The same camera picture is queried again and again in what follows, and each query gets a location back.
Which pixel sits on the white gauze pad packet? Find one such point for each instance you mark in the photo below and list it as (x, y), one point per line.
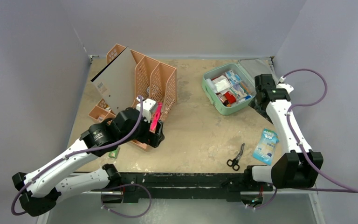
(221, 83)

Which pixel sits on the black handled scissors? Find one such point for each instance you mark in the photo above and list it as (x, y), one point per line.
(234, 163)

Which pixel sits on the pink marker pen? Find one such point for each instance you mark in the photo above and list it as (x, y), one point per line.
(156, 117)

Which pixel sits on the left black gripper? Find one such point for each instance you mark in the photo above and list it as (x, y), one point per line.
(150, 138)

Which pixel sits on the small white plastic bottle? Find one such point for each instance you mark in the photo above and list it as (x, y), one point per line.
(211, 85)

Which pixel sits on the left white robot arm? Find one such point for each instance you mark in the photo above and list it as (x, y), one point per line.
(42, 189)

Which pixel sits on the alcohol wipes bag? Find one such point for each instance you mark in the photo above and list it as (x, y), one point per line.
(232, 77)

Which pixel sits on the green orange dressing packet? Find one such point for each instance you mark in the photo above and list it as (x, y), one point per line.
(240, 90)

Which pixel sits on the red first aid pouch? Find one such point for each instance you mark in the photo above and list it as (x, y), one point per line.
(230, 97)

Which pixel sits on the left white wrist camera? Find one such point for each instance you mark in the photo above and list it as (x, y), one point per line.
(148, 107)

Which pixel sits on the pink plastic desk organizer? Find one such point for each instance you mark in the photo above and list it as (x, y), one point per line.
(153, 79)

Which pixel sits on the mint green storage case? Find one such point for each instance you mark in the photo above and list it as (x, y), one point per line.
(246, 69)

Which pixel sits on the black table front rail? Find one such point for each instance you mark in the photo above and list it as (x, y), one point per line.
(182, 185)

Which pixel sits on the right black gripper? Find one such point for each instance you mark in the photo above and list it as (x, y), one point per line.
(257, 101)

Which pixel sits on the blue wipes packet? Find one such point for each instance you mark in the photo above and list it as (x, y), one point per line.
(265, 149)

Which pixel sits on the brown bottle orange cap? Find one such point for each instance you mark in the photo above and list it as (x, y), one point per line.
(223, 99)

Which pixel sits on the grey folder board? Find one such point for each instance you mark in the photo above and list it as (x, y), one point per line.
(116, 81)

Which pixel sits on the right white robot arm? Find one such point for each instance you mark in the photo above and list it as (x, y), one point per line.
(298, 164)

